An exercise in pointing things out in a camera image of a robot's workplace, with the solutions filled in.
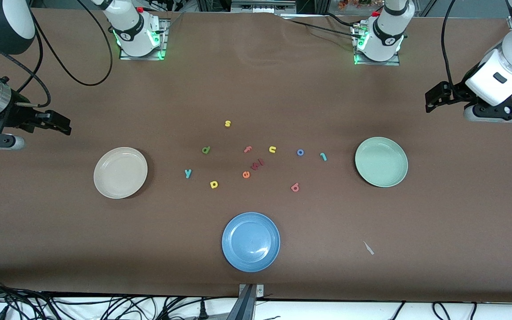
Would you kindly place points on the blue round plate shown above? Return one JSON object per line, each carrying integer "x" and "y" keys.
{"x": 250, "y": 242}

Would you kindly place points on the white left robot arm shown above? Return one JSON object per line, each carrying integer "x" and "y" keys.
{"x": 387, "y": 35}

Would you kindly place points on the black power plug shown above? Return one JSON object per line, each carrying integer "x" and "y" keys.
{"x": 202, "y": 311}

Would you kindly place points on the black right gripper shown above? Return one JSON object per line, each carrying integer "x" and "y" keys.
{"x": 17, "y": 114}

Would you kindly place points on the green letter p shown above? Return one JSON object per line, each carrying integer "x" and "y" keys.
{"x": 206, "y": 150}

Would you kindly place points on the teal letter y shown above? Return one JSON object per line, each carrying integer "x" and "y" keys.
{"x": 188, "y": 173}

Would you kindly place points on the brown table cover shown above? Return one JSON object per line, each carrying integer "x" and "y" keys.
{"x": 256, "y": 80}

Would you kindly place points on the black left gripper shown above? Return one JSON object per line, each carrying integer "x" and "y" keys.
{"x": 457, "y": 92}

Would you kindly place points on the beige round plate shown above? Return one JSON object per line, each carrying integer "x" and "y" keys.
{"x": 120, "y": 172}

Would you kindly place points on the grey power strip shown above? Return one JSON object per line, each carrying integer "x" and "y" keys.
{"x": 262, "y": 6}

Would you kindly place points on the white paper scrap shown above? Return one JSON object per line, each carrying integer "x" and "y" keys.
{"x": 368, "y": 248}

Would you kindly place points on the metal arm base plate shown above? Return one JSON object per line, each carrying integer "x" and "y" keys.
{"x": 380, "y": 63}
{"x": 165, "y": 31}

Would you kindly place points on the silver table edge bracket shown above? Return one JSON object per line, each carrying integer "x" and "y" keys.
{"x": 259, "y": 291}

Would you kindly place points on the black aluminium frame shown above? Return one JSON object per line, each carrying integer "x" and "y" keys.
{"x": 309, "y": 5}

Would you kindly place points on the green round plate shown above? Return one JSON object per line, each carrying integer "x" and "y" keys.
{"x": 381, "y": 162}

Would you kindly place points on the dark aluminium profile beam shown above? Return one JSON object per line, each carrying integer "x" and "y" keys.
{"x": 243, "y": 306}

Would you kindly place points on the orange leafy decoration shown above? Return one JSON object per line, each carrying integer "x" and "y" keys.
{"x": 349, "y": 4}

